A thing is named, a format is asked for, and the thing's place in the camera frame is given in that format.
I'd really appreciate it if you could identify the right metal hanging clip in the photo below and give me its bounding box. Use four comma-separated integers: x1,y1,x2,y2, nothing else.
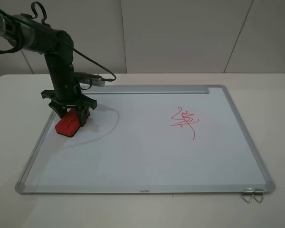
252,189,264,204

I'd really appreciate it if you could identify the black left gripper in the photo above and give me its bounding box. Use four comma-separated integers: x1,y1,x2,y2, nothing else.
41,90,97,126

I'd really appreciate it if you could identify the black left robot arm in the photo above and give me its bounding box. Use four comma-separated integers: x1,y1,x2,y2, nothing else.
0,9,100,126

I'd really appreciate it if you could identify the red whiteboard eraser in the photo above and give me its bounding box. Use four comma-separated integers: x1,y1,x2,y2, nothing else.
55,108,83,137

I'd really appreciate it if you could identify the white aluminium-framed whiteboard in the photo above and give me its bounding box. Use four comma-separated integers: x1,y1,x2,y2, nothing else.
15,85,276,194

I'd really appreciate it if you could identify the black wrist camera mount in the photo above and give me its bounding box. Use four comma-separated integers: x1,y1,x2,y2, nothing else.
75,72,105,90

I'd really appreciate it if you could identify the grey whiteboard pen tray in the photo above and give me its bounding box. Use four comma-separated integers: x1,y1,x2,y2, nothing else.
83,85,209,94

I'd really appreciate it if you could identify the left metal hanging clip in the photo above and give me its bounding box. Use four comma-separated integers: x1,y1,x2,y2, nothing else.
241,188,254,204

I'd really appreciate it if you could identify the metal hanging clip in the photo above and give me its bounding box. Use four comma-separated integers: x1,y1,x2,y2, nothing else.
241,188,254,204
252,189,264,204

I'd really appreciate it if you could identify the black camera cable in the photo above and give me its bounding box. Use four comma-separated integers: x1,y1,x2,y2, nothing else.
0,1,117,82

